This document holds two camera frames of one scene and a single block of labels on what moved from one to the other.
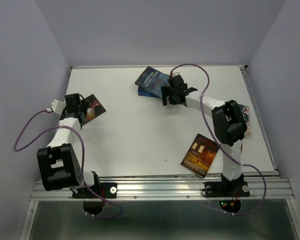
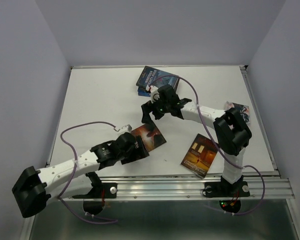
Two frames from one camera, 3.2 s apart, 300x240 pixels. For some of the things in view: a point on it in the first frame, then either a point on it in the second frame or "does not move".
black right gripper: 166,91 -> 147,108
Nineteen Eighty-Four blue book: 153,80 does not move
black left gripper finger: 84,103 -> 129,150
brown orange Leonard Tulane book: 200,155 does not move
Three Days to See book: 95,108 -> 151,135
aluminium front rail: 173,189 does not move
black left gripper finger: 81,116 -> 143,152
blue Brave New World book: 142,92 does not move
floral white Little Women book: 245,111 does not move
